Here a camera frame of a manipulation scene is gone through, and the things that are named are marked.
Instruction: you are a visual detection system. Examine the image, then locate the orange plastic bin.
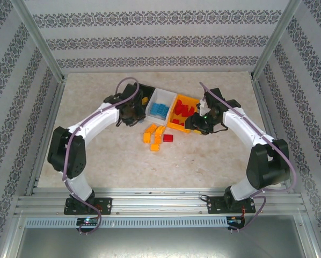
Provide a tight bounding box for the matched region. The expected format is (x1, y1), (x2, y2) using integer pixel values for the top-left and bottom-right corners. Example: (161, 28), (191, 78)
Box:
(165, 93), (200, 134)

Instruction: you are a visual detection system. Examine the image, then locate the black plastic bin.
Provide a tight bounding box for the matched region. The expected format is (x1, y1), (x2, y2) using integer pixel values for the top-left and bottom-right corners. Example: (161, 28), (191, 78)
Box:
(135, 82), (155, 120)

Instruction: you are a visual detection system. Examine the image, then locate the white plastic bin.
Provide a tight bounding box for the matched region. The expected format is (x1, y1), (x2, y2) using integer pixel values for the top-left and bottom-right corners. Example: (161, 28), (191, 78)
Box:
(145, 88), (177, 125)

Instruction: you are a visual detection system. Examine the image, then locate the small circuit board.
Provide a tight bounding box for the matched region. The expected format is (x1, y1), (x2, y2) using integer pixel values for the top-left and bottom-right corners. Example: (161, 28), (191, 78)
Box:
(76, 217), (100, 226)
(227, 216), (246, 225)

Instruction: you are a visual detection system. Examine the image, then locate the grey metal panel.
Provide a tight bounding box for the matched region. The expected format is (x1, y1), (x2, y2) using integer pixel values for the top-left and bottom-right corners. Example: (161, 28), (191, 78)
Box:
(4, 214), (321, 258)

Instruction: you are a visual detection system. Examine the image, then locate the aluminium side rail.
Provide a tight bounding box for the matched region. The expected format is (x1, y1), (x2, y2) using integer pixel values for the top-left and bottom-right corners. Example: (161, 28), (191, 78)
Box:
(250, 75), (294, 194)
(25, 76), (68, 196)

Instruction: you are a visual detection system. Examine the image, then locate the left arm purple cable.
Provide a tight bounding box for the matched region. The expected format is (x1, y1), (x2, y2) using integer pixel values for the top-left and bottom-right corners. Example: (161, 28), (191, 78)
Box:
(61, 77), (140, 235)

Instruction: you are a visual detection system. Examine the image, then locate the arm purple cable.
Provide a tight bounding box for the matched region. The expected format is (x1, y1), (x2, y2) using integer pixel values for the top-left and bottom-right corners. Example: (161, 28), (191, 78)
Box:
(199, 82), (297, 234)
(61, 77), (140, 235)

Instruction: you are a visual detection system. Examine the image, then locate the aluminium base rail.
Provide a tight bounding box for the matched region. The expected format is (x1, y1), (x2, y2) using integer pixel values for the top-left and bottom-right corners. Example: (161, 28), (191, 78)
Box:
(14, 187), (308, 216)

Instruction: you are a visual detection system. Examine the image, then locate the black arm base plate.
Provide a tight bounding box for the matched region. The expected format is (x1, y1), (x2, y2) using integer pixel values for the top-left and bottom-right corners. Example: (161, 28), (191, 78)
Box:
(63, 197), (113, 216)
(206, 196), (257, 215)

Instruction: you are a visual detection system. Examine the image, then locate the aluminium frame post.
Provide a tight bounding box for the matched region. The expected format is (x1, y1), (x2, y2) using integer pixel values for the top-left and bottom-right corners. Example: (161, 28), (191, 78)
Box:
(11, 0), (67, 81)
(251, 0), (303, 80)

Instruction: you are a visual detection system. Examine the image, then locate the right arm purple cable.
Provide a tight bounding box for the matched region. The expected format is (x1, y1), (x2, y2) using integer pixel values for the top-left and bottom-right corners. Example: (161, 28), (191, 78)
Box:
(199, 82), (297, 234)

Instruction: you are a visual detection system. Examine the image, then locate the slotted grey cable duct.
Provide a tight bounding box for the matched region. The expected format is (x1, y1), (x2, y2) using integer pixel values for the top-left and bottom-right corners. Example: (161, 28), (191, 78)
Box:
(25, 217), (228, 228)

